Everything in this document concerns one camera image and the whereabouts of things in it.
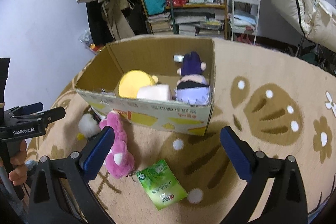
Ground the person's left hand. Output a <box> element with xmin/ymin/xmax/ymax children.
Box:
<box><xmin>9</xmin><ymin>140</ymin><xmax>28</xmax><ymax>186</ymax></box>

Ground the purple haired doll plush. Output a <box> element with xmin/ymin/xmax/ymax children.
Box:
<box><xmin>175</xmin><ymin>51</ymin><xmax>210</xmax><ymax>105</ymax></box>

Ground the white fluffy plush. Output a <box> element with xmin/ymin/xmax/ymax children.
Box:
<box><xmin>77</xmin><ymin>113</ymin><xmax>101</xmax><ymax>140</ymax></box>

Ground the white utility cart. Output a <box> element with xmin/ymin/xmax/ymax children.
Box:
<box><xmin>229</xmin><ymin>0</ymin><xmax>261</xmax><ymax>46</ymax></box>

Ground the snack bag on floor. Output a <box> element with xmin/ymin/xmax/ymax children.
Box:
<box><xmin>79</xmin><ymin>29</ymin><xmax>105</xmax><ymax>54</ymax></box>

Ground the white pink swirl plush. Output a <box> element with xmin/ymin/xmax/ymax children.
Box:
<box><xmin>136</xmin><ymin>84</ymin><xmax>173</xmax><ymax>101</ymax></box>

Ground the stack of books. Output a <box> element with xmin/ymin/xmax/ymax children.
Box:
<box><xmin>147</xmin><ymin>7</ymin><xmax>226</xmax><ymax>37</ymax></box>

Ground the beige patterned rug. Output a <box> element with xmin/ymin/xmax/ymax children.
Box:
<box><xmin>28</xmin><ymin>35</ymin><xmax>335</xmax><ymax>223</ymax></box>

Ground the yellow round plush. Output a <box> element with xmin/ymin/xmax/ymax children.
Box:
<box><xmin>118</xmin><ymin>70</ymin><xmax>158</xmax><ymax>99</ymax></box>

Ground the beige hanging coat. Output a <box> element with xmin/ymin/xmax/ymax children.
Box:
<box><xmin>102</xmin><ymin>0</ymin><xmax>135</xmax><ymax>40</ymax></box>

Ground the cardboard box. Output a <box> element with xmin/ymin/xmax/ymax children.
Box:
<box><xmin>75</xmin><ymin>35</ymin><xmax>215</xmax><ymax>136</ymax></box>

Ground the green tissue packet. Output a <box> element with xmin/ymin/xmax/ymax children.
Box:
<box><xmin>136</xmin><ymin>160</ymin><xmax>188</xmax><ymax>210</ymax></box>

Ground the pink bear plush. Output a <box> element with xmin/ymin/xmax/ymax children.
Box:
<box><xmin>99</xmin><ymin>112</ymin><xmax>134</xmax><ymax>178</ymax></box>

